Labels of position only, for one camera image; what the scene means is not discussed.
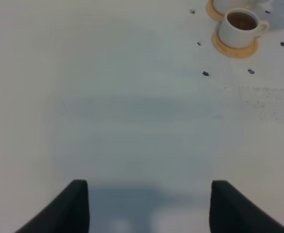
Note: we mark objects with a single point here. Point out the orange coaster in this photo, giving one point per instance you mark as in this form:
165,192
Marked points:
213,13
242,53

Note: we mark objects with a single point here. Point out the front orange coaster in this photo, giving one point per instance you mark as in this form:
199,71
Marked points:
242,53

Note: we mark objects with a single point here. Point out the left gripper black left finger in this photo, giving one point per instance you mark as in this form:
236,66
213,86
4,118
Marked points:
67,213

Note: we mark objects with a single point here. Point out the rear white teacup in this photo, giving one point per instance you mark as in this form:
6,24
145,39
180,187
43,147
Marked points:
222,6

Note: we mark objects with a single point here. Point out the white teacup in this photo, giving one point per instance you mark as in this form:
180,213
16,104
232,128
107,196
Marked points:
240,27
222,6

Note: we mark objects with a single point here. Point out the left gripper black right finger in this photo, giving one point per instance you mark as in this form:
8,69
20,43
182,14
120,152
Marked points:
231,212

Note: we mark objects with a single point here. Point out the rear orange coaster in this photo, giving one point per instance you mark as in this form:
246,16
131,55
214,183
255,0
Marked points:
213,13

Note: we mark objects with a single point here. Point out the front white teacup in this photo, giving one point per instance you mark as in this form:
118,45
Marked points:
240,27

